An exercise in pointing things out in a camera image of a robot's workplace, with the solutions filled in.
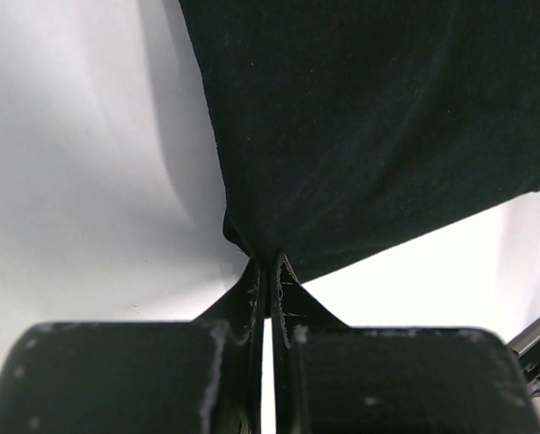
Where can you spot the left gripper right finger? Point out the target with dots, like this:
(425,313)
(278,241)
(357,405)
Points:
(334,378)

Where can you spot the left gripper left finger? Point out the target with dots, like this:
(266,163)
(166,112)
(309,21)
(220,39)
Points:
(200,376)

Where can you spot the black t-shirt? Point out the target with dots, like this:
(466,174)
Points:
(345,128)

